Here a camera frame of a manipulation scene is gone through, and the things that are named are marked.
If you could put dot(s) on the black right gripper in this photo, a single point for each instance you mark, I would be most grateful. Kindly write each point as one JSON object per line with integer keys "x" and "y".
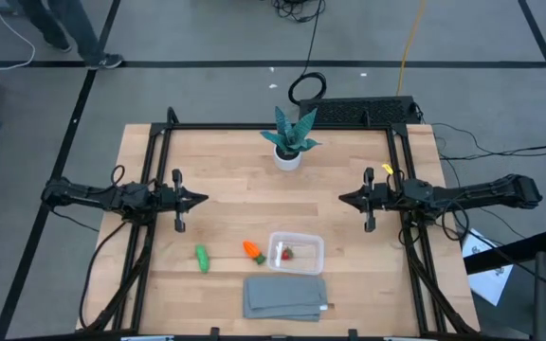
{"x": 377, "y": 199}

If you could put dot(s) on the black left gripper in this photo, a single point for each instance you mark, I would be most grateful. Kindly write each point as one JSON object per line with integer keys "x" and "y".
{"x": 171, "y": 199}

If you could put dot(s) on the green toy cucumber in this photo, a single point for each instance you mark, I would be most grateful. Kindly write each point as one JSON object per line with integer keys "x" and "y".
{"x": 202, "y": 258}

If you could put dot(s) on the orange toy carrot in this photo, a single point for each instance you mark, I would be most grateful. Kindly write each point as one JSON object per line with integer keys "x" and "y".
{"x": 251, "y": 249}

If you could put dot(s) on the red toy strawberry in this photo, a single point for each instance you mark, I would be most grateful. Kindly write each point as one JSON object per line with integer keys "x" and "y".
{"x": 286, "y": 254}

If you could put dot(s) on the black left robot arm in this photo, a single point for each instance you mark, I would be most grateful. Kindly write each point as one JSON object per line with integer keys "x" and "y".
{"x": 88, "y": 195}

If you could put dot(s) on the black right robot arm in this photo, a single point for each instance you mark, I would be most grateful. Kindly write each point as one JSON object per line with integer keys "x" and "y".
{"x": 481, "y": 194}

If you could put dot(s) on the yellow tag on arm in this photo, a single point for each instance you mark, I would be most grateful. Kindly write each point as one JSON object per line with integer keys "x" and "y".
{"x": 387, "y": 168}

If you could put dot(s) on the clear plastic tupperware container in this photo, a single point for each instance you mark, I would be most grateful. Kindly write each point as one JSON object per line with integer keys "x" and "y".
{"x": 308, "y": 265}

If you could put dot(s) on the potted snake plant white pot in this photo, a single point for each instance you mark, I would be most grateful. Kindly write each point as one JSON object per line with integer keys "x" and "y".
{"x": 292, "y": 142}

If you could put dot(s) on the black perforated box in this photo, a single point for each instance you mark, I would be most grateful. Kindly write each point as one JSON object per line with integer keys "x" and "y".
{"x": 358, "y": 111}

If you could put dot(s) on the grey folded cloth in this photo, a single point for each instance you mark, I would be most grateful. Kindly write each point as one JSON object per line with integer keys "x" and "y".
{"x": 285, "y": 298}

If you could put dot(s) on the white paper sheet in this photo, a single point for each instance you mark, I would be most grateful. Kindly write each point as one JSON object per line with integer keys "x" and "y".
{"x": 488, "y": 284}

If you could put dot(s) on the person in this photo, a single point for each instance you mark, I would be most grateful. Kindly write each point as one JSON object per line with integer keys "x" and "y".
{"x": 83, "y": 38}

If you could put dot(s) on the black metal table frame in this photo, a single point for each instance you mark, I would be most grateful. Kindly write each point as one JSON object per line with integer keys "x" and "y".
{"x": 278, "y": 126}

